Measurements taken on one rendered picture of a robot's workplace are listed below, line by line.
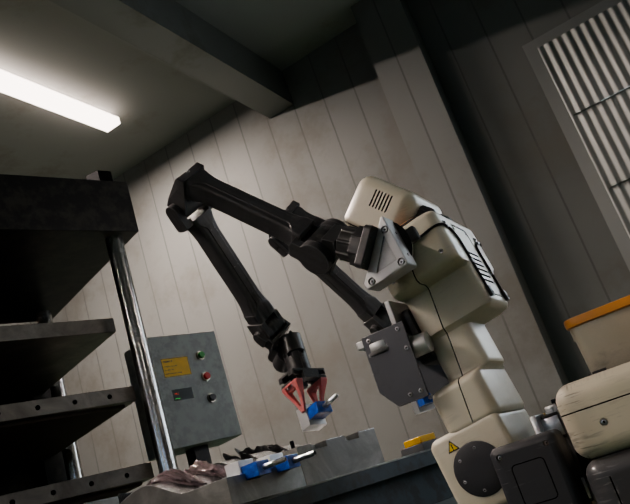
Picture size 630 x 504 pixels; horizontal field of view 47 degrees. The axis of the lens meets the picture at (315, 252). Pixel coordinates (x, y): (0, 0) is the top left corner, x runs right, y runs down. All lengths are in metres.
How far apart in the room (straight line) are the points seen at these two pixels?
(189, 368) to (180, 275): 2.69
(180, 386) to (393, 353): 1.26
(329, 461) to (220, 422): 0.97
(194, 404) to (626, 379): 1.72
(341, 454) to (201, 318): 3.47
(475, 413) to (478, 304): 0.22
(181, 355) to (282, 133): 2.64
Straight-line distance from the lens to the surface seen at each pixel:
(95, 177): 2.70
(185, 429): 2.61
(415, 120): 4.39
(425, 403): 2.07
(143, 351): 2.47
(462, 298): 1.53
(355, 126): 4.77
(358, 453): 1.84
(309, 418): 1.76
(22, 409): 2.35
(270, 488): 1.57
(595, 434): 1.28
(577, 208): 4.19
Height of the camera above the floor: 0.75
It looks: 18 degrees up
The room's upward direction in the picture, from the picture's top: 18 degrees counter-clockwise
